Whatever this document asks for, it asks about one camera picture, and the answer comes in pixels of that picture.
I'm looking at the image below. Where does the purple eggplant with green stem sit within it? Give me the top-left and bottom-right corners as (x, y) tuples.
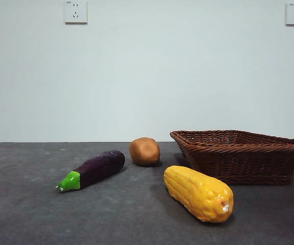
(55, 150), (126, 192)

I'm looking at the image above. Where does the yellow corn cob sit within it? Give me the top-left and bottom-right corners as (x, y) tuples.
(163, 165), (234, 224)

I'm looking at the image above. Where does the brown wicker basket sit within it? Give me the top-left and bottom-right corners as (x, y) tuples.
(169, 130), (294, 186)

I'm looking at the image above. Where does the brown potato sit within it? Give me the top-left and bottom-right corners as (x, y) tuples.
(129, 137), (161, 167)

